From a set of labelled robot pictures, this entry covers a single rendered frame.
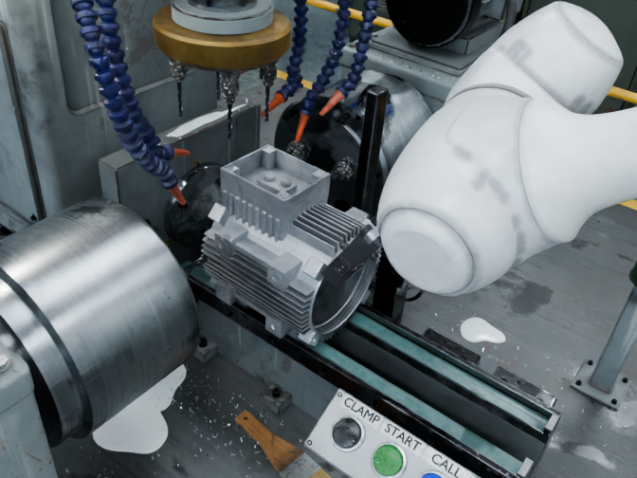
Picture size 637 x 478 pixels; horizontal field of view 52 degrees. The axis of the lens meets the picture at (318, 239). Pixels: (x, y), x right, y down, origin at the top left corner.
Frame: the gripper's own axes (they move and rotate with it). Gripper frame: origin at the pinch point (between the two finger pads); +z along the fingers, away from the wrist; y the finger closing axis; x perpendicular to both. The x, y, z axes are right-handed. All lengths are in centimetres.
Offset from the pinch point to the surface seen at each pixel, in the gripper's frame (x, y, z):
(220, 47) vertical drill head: -29.2, 0.7, -9.5
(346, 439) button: 14.0, 19.0, -4.2
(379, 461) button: 17.5, 19.0, -6.2
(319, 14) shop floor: -176, -356, 228
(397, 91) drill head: -18.3, -40.2, 4.3
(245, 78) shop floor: -138, -225, 206
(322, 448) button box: 13.3, 20.3, -1.7
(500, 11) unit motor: -19, -65, -7
